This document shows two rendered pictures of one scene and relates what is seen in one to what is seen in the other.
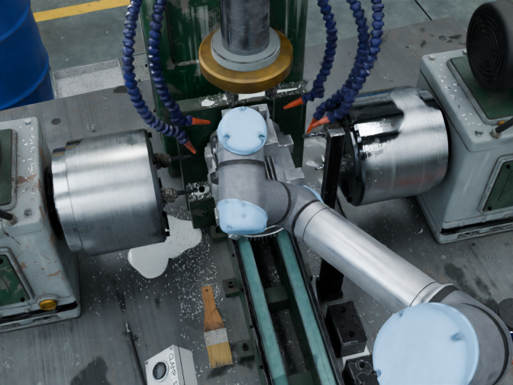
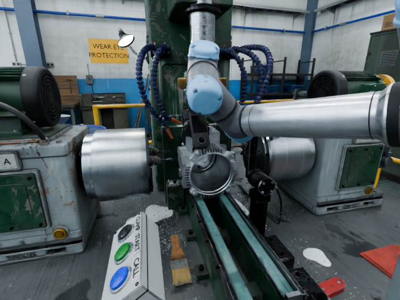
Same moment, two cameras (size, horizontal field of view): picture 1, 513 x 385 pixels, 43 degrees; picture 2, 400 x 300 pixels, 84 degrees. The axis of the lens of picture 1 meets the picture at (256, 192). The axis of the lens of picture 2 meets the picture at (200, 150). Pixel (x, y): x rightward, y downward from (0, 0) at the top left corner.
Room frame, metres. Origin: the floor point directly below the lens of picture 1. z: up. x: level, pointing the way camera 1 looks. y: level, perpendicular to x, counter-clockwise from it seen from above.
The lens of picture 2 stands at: (0.13, 0.04, 1.33)
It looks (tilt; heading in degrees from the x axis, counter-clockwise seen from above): 17 degrees down; 359
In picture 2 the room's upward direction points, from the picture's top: straight up
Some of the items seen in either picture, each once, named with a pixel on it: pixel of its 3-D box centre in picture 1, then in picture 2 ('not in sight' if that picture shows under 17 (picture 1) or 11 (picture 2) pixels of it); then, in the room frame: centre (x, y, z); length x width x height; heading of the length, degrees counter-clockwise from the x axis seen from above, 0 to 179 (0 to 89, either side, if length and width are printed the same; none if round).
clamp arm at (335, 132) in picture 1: (330, 176); (252, 143); (0.85, -0.15, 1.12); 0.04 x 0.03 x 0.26; 12
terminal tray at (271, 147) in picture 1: (250, 137); (203, 138); (0.98, 0.01, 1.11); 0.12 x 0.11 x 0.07; 11
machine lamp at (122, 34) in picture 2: not in sight; (134, 46); (1.12, 0.29, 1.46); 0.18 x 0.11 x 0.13; 12
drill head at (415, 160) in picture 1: (394, 143); (280, 151); (1.02, -0.32, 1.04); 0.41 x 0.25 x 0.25; 102
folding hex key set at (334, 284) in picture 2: not in sight; (330, 288); (0.57, -0.31, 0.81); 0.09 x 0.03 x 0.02; 110
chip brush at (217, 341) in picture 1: (214, 325); (178, 256); (0.69, 0.10, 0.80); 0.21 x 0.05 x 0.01; 12
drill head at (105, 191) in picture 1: (90, 196); (107, 165); (0.87, 0.35, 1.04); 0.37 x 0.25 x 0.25; 102
